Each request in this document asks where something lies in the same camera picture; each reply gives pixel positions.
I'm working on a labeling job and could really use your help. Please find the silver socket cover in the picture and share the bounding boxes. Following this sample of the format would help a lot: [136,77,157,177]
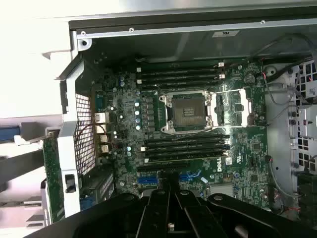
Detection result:
[210,88,253,127]

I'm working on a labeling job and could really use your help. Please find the silver perforated disk bay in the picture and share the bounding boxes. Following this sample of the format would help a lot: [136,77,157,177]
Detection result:
[288,57,317,176]

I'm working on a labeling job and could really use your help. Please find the blue disk caddy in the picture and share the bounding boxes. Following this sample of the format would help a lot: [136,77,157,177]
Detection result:
[0,125,21,142]

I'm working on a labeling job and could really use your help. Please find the black RAM slot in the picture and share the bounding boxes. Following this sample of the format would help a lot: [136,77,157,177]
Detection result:
[145,135,230,144]
[136,68,225,75]
[145,155,228,163]
[140,82,223,90]
[136,75,226,83]
[145,148,228,157]
[140,142,229,151]
[136,61,225,69]

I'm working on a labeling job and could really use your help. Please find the black wire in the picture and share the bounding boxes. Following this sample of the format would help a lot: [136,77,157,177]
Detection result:
[247,33,317,64]

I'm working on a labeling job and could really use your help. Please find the green Dell motherboard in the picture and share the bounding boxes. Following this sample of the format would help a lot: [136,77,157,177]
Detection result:
[91,59,269,206]

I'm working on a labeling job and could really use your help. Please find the blue expansion slot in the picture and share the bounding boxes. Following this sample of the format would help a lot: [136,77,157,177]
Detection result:
[137,173,202,185]

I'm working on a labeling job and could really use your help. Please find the silver chipset heat sink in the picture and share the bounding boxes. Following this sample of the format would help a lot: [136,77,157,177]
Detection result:
[210,184,234,197]

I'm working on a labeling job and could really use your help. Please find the grey wire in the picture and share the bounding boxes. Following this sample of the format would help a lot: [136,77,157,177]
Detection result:
[268,155,299,200]

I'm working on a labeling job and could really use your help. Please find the CPU socket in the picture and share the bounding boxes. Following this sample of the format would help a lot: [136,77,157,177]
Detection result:
[158,90,213,134]

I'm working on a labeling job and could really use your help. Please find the black open PC case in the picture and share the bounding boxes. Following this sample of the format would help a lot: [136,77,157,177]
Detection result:
[54,14,317,224]

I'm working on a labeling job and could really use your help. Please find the black expansion slot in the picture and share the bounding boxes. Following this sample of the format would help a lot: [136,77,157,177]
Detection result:
[137,162,192,172]

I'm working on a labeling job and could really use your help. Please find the grey parts rack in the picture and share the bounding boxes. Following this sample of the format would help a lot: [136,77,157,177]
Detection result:
[0,116,50,233]

